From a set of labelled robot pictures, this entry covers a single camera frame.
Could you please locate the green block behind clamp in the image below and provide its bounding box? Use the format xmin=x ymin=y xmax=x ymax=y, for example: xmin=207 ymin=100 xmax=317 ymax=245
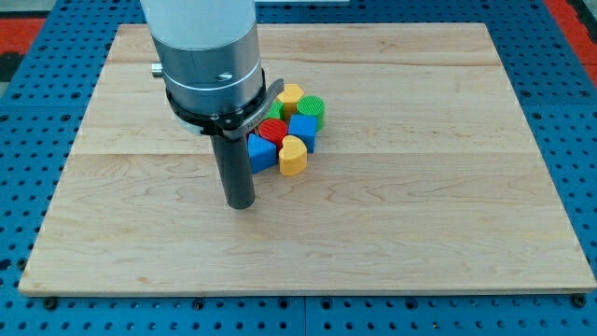
xmin=265 ymin=101 xmax=284 ymax=119

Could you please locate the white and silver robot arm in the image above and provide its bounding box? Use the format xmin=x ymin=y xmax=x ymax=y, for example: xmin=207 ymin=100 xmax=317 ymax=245
xmin=141 ymin=0 xmax=284 ymax=209

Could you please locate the green cylinder block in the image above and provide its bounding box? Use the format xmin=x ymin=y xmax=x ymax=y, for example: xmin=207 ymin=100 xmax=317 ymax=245
xmin=297 ymin=95 xmax=326 ymax=132

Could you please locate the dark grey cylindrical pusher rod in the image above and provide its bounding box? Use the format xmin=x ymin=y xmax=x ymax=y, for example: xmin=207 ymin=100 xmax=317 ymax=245
xmin=211 ymin=135 xmax=256 ymax=210

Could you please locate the red cylinder block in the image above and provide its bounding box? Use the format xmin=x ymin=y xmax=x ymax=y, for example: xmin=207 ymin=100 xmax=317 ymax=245
xmin=257 ymin=119 xmax=288 ymax=150

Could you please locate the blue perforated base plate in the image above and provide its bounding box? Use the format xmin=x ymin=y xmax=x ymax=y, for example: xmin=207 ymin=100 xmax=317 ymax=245
xmin=1 ymin=0 xmax=596 ymax=335

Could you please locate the light wooden board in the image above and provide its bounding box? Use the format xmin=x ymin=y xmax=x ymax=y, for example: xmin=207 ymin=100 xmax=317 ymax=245
xmin=19 ymin=23 xmax=596 ymax=297

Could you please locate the blue triangle block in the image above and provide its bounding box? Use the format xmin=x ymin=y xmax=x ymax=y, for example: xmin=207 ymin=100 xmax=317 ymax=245
xmin=247 ymin=133 xmax=277 ymax=174

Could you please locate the yellow heart block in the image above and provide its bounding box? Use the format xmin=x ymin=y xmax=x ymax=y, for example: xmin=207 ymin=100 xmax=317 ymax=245
xmin=278 ymin=135 xmax=308 ymax=176

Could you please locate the yellow hexagon block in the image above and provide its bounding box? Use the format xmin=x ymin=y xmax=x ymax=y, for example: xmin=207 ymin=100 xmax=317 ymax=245
xmin=276 ymin=84 xmax=304 ymax=120

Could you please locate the blue cube block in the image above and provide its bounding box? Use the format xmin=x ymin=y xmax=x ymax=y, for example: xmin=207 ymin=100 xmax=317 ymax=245
xmin=288 ymin=114 xmax=317 ymax=153

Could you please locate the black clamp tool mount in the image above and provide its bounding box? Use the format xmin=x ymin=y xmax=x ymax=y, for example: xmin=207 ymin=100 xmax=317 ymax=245
xmin=165 ymin=68 xmax=285 ymax=140

